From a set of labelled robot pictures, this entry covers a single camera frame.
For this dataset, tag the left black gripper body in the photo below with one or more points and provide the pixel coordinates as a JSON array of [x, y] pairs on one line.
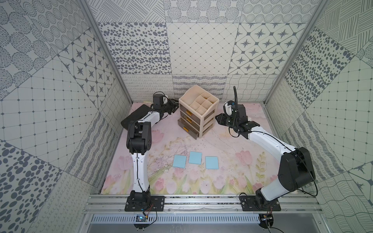
[[170, 105]]

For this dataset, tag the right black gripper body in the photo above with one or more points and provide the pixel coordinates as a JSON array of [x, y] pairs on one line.
[[228, 121]]

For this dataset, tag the beige desktop drawer organizer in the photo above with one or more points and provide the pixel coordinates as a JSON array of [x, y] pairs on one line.
[[197, 96]]

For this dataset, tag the blue sticky pad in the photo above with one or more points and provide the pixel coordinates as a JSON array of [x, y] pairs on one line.
[[195, 158], [179, 161], [212, 163]]

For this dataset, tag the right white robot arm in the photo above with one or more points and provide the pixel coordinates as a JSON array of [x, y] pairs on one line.
[[295, 164]]

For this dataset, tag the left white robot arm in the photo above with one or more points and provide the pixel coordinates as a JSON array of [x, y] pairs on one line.
[[139, 141]]

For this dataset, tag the black plastic tool case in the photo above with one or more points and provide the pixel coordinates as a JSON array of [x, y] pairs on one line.
[[138, 114]]

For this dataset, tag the black round connector box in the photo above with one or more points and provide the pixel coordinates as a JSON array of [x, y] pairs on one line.
[[266, 221]]

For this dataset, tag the green circuit board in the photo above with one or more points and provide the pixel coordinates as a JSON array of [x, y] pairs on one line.
[[141, 219]]

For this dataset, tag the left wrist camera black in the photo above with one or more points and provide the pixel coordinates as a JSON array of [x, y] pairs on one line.
[[159, 99]]

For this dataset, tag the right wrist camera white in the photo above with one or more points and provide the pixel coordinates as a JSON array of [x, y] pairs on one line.
[[227, 108]]

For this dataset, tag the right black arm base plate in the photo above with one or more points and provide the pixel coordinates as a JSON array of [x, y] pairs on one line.
[[256, 203]]

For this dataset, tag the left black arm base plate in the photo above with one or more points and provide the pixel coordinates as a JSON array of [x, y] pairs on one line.
[[142, 204]]

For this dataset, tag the aluminium mounting rail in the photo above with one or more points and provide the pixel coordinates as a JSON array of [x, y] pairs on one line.
[[289, 204]]

